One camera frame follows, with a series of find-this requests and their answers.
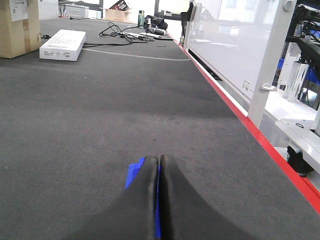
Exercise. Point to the blue gripper centre block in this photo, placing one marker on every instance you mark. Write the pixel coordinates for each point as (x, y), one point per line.
(133, 170)

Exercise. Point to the white whiteboard stand post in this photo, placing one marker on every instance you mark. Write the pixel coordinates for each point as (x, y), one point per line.
(273, 50)

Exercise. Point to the white whiteboard panel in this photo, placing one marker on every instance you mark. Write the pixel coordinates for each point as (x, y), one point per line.
(232, 36)

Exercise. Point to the brown cardboard box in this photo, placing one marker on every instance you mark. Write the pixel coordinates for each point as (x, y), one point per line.
(19, 28)

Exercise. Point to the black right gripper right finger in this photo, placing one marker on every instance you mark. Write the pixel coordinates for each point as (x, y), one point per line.
(184, 214)

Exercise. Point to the white machine frame right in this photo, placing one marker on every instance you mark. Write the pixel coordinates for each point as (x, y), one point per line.
(291, 120)

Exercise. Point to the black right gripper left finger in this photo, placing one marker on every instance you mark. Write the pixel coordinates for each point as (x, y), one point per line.
(132, 215)

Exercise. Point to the green water bottle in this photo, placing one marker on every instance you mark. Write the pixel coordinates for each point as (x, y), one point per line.
(141, 19)

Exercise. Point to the white flat carton box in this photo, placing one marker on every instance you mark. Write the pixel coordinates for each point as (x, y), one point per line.
(65, 45)

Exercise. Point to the open cardboard box far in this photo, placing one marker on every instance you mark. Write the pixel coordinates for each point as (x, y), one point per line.
(127, 16)

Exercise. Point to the red floor edge tape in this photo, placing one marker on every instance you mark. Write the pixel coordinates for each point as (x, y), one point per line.
(306, 188)

